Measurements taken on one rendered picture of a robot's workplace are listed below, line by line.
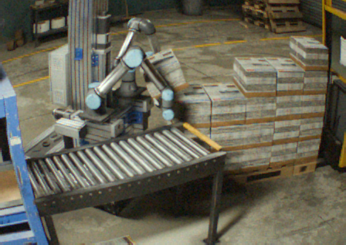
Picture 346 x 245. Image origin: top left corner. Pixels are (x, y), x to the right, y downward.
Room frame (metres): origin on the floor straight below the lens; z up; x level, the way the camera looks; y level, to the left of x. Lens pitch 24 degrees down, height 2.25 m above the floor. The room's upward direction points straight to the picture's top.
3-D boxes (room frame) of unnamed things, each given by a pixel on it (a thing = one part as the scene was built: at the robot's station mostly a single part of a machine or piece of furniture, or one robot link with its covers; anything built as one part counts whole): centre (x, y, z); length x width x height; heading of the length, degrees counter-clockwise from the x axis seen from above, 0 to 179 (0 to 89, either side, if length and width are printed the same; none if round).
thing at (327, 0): (4.21, -1.63, 0.97); 0.09 x 0.09 x 1.75; 10
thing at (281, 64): (3.75, -0.97, 1.06); 0.37 x 0.28 x 0.01; 11
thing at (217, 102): (3.69, -0.55, 0.42); 1.17 x 0.39 x 0.83; 100
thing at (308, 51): (3.81, -1.26, 0.65); 0.39 x 0.30 x 1.29; 10
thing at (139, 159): (2.66, 0.22, 0.77); 0.47 x 0.05 x 0.05; 31
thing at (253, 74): (3.71, -0.68, 0.95); 0.38 x 0.29 x 0.23; 9
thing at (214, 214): (2.67, -0.29, 0.34); 0.06 x 0.06 x 0.68; 31
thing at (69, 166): (2.43, 0.61, 0.77); 0.47 x 0.05 x 0.05; 31
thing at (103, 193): (2.35, 0.26, 0.74); 1.34 x 0.05 x 0.12; 121
